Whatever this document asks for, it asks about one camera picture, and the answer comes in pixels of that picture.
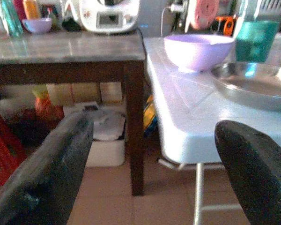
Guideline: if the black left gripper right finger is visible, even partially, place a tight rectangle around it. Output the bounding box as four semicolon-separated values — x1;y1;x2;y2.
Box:
214;120;281;225

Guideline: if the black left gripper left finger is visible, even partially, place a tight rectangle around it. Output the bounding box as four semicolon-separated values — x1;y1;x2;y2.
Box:
0;112;95;225

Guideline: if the red plastic stool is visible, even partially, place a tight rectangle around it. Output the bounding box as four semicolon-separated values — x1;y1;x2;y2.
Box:
0;103;29;191

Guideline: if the white storage box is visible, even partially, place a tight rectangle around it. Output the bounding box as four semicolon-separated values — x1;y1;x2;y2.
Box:
85;110;126;168

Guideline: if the orange green plastic bag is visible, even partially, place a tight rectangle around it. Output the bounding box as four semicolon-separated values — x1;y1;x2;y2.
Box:
31;84;65;122

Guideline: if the white folding table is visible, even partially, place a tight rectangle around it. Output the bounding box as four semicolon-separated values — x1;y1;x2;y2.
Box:
142;32;281;225

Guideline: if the silver metal plate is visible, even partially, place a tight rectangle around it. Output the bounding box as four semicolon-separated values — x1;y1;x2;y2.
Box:
210;61;281;113

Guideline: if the yellow blue bag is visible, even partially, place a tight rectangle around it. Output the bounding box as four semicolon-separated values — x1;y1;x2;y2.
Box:
143;94;158;137

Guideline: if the dark wooden table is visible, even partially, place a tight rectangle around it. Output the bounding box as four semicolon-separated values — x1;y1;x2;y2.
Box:
0;28;148;197

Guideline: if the teal plastic cup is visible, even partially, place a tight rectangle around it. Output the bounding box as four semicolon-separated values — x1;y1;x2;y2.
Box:
235;20;281;63

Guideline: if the small lilac plastic bowl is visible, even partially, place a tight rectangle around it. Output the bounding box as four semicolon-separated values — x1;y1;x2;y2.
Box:
22;17;53;34

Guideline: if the teal glass bottle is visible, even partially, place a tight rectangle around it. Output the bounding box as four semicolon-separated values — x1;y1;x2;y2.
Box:
0;0;24;38

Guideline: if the orange bottle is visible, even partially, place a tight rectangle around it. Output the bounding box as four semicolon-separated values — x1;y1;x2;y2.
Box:
22;0;41;20

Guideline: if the white kitchen appliance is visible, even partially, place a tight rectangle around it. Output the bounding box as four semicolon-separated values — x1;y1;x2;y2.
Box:
65;0;141;35

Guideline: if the pink round fan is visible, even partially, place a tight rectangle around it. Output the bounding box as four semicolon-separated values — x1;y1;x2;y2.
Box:
184;0;220;33

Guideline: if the orange handled tool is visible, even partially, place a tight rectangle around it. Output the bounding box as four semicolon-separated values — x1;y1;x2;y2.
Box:
213;15;237;37

